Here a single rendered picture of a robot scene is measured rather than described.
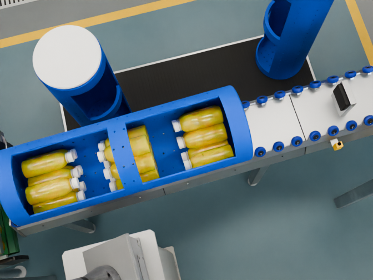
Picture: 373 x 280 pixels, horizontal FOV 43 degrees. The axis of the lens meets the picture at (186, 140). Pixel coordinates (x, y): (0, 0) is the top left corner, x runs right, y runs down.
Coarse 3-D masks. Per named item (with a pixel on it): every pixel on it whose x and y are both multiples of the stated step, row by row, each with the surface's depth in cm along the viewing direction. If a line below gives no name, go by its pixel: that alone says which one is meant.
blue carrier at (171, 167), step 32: (192, 96) 171; (224, 96) 165; (96, 128) 165; (128, 128) 183; (160, 128) 186; (0, 160) 162; (96, 160) 186; (128, 160) 159; (160, 160) 186; (224, 160) 167; (0, 192) 158; (96, 192) 181; (128, 192) 167
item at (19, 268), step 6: (0, 258) 185; (6, 258) 185; (12, 258) 185; (18, 258) 186; (24, 258) 190; (0, 264) 185; (6, 264) 191; (12, 264) 197; (0, 270) 241; (6, 270) 248; (12, 270) 256; (18, 270) 264; (24, 270) 270; (0, 276) 240; (6, 276) 248; (12, 276) 256; (18, 276) 265; (24, 276) 269
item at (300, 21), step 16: (288, 0) 201; (304, 0) 196; (320, 0) 196; (272, 16) 258; (288, 16) 211; (304, 16) 208; (320, 16) 211; (272, 32) 236; (288, 32) 224; (304, 32) 222; (256, 48) 278; (272, 48) 283; (288, 48) 239; (304, 48) 242; (272, 64) 262; (288, 64) 257
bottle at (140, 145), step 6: (132, 138) 168; (138, 138) 167; (144, 138) 167; (132, 144) 166; (138, 144) 166; (144, 144) 166; (108, 150) 166; (132, 150) 166; (138, 150) 166; (144, 150) 167; (108, 156) 166
